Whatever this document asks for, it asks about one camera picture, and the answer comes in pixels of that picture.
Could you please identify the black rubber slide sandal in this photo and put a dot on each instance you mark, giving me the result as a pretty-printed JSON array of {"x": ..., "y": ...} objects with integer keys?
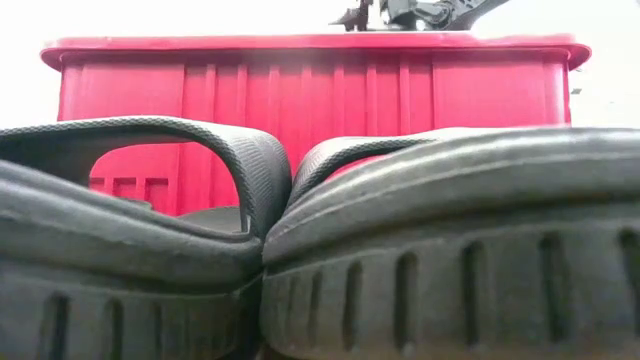
[
  {"x": 125, "y": 250},
  {"x": 450, "y": 225}
]

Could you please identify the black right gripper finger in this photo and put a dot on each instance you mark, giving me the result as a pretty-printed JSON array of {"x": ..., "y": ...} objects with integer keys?
[{"x": 357, "y": 20}]

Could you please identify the red plastic bin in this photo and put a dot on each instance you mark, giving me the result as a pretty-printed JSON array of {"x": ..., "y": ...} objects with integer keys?
[{"x": 310, "y": 100}]

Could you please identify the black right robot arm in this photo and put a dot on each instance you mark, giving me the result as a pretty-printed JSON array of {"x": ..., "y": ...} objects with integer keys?
[{"x": 472, "y": 15}]

